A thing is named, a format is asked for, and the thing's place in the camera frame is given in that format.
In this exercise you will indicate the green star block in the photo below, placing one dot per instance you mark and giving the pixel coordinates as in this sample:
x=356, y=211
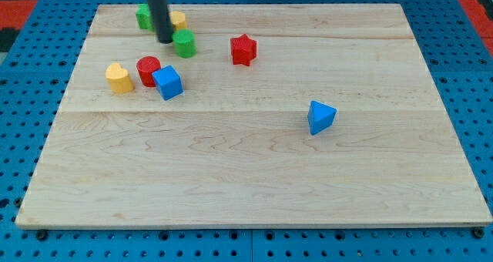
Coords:
x=144, y=17

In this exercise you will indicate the red star block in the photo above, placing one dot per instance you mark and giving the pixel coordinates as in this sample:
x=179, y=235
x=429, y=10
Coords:
x=243, y=50

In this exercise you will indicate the yellow hexagon block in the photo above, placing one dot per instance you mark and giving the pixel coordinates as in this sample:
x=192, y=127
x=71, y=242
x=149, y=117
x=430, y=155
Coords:
x=178, y=20

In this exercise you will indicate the light wooden board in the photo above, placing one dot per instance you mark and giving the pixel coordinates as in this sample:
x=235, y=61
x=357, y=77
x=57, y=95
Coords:
x=234, y=150

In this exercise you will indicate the blue triangle block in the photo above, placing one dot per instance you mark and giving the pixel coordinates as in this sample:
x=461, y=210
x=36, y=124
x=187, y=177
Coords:
x=320, y=117

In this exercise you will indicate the blue cube block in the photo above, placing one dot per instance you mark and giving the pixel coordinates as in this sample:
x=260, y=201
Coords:
x=168, y=82

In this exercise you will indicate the green cylinder block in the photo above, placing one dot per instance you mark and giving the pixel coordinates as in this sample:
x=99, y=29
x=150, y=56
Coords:
x=184, y=43

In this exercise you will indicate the red cylinder block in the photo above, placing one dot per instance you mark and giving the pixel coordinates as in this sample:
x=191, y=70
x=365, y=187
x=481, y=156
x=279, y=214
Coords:
x=146, y=66

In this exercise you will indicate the yellow heart block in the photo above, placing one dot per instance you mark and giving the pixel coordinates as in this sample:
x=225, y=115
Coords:
x=119, y=79

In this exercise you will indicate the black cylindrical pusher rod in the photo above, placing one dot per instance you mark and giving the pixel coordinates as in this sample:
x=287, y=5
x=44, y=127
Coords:
x=163, y=26

